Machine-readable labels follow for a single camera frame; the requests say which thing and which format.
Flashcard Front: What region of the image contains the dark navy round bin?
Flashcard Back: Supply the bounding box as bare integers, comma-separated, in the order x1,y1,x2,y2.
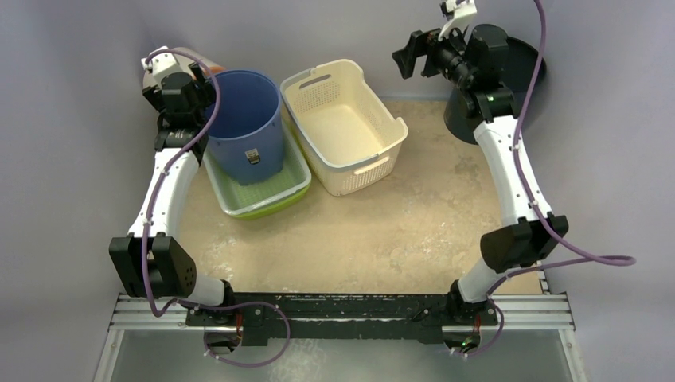
443,36,538,145

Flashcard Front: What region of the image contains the large blue plastic bucket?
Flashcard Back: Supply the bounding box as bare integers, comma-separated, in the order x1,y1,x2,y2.
207,69,285,185

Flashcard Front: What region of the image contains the cream perforated plastic basket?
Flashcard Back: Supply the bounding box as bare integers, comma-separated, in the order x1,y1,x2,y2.
280,59,408,197

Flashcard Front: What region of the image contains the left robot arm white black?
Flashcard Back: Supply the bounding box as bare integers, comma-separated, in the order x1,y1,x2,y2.
108,67,237,325

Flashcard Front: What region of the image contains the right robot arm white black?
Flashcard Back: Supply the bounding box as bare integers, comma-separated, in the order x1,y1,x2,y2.
392,24,568,324

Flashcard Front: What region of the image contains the white cylindrical drawer box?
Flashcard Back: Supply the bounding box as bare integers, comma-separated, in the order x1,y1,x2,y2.
153,46,224,74

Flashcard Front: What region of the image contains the white green strainer tray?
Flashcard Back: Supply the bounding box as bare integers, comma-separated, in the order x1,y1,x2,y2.
203,124,312,220

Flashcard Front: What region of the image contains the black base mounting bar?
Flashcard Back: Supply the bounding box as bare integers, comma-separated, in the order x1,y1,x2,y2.
186,292,499,347

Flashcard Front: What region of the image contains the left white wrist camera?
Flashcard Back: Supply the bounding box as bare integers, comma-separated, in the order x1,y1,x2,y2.
141,53,183,88

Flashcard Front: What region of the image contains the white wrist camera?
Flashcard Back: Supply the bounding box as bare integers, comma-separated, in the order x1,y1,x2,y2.
438,0,477,41
141,53,183,88

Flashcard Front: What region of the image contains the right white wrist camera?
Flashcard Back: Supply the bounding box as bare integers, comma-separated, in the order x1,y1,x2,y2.
438,0,477,41

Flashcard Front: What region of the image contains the aluminium rail frame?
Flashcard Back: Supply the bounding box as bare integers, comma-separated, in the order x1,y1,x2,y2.
95,293,587,381

